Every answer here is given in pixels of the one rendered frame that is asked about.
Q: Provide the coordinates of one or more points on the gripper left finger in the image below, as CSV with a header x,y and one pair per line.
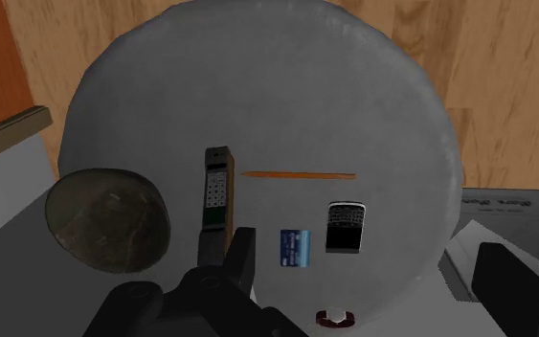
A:
x,y
129,308

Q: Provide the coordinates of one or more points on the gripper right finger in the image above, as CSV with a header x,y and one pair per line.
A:
x,y
242,256

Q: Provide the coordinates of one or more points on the blue card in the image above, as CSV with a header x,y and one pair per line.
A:
x,y
295,248

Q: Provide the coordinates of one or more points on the black keypad phone orange side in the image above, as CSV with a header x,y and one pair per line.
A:
x,y
216,186

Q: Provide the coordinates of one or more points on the brown round bowl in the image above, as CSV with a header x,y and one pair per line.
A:
x,y
108,219

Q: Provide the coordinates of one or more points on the orange pencil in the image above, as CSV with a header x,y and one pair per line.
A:
x,y
297,175

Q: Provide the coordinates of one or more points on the black smartphone with keyboard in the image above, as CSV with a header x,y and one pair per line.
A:
x,y
345,228

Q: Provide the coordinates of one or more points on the round grey table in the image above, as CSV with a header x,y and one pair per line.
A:
x,y
269,93

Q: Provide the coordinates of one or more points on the black block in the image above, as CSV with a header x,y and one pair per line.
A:
x,y
511,284

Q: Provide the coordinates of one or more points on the grey lettered box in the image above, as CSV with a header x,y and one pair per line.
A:
x,y
521,210

